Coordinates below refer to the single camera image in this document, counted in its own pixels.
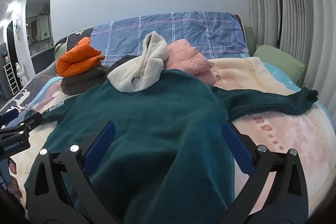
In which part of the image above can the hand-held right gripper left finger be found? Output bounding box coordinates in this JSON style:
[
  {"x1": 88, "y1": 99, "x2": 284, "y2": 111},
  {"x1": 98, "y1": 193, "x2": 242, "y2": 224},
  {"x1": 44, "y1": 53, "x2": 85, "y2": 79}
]
[{"x1": 25, "y1": 121, "x2": 122, "y2": 224}]

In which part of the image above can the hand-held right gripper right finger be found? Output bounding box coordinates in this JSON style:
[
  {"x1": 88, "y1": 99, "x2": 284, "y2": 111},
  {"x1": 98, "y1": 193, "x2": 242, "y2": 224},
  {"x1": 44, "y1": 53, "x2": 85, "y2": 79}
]
[{"x1": 218, "y1": 121, "x2": 309, "y2": 224}]

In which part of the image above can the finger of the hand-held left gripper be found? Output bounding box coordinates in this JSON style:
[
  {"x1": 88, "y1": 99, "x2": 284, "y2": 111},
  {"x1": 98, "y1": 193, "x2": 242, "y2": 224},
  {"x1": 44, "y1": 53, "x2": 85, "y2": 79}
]
[
  {"x1": 0, "y1": 108, "x2": 19, "y2": 127},
  {"x1": 19, "y1": 111, "x2": 43, "y2": 133}
]

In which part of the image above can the dark green fleece-lined hoodie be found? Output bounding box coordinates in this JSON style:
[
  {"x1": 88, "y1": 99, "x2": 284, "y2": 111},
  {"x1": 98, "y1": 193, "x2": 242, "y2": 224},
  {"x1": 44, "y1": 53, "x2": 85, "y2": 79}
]
[{"x1": 24, "y1": 31, "x2": 319, "y2": 224}]

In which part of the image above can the person's left hand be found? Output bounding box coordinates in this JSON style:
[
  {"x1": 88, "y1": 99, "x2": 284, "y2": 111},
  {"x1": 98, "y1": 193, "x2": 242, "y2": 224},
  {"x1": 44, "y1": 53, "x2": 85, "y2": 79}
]
[{"x1": 7, "y1": 161, "x2": 24, "y2": 201}]

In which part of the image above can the dark printed bedcover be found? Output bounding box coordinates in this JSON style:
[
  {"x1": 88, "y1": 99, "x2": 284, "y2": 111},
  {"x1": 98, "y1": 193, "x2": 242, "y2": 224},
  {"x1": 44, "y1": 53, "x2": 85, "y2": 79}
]
[{"x1": 0, "y1": 28, "x2": 94, "y2": 115}]

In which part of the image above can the white ladder rack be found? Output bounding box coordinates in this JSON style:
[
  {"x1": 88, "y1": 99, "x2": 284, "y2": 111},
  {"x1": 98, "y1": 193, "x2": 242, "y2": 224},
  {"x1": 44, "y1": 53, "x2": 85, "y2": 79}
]
[{"x1": 4, "y1": 58, "x2": 20, "y2": 96}]

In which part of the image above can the pink printed blanket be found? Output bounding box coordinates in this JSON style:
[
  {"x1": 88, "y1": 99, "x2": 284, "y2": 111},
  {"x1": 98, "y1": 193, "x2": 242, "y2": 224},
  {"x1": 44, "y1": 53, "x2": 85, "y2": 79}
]
[{"x1": 0, "y1": 56, "x2": 330, "y2": 217}]

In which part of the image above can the white cat figurine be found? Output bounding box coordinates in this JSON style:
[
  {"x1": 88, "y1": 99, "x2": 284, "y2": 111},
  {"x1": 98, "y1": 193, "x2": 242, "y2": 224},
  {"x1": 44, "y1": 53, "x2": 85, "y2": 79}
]
[{"x1": 15, "y1": 61, "x2": 28, "y2": 88}]

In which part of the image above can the brown folded garment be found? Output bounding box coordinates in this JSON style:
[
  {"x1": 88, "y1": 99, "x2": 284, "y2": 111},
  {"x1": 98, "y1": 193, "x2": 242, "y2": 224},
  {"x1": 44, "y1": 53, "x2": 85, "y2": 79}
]
[{"x1": 60, "y1": 65, "x2": 109, "y2": 95}]

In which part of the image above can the orange puffer jacket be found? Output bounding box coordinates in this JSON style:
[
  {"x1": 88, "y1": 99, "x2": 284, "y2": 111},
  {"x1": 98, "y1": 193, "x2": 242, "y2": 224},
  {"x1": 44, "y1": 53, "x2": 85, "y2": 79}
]
[{"x1": 56, "y1": 37, "x2": 105, "y2": 77}]

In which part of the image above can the arched alcove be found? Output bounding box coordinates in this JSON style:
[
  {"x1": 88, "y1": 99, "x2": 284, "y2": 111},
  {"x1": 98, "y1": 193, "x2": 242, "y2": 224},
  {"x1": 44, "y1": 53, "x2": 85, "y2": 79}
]
[{"x1": 25, "y1": 0, "x2": 55, "y2": 75}]

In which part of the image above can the green pillow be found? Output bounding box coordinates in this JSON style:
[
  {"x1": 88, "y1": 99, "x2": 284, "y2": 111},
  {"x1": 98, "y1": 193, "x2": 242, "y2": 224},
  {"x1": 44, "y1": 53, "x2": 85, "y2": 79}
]
[{"x1": 252, "y1": 45, "x2": 306, "y2": 84}]

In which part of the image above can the pink quilted jacket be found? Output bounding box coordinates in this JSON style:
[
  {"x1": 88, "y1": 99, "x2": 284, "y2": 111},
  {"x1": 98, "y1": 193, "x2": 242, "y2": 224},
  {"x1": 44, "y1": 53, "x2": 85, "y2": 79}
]
[{"x1": 165, "y1": 40, "x2": 216, "y2": 85}]

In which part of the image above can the green padded headboard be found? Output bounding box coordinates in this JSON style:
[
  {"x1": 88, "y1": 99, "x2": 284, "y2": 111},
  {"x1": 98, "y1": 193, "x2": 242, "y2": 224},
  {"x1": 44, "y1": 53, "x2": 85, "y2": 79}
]
[{"x1": 244, "y1": 25, "x2": 256, "y2": 57}]

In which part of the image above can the blue plaid sheet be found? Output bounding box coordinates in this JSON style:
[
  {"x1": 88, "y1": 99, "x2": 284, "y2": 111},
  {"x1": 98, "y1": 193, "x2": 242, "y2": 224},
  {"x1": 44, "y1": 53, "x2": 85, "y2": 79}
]
[{"x1": 90, "y1": 11, "x2": 250, "y2": 67}]

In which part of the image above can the grey pleated curtain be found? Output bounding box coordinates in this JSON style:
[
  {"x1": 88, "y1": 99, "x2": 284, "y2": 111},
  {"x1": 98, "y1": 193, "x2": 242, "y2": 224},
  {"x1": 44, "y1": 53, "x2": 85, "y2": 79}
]
[{"x1": 244, "y1": 0, "x2": 336, "y2": 115}]

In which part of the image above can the black wall panel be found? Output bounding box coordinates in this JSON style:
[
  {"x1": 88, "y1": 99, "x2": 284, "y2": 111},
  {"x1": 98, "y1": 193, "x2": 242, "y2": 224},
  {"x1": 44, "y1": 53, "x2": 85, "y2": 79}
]
[{"x1": 6, "y1": 19, "x2": 21, "y2": 67}]

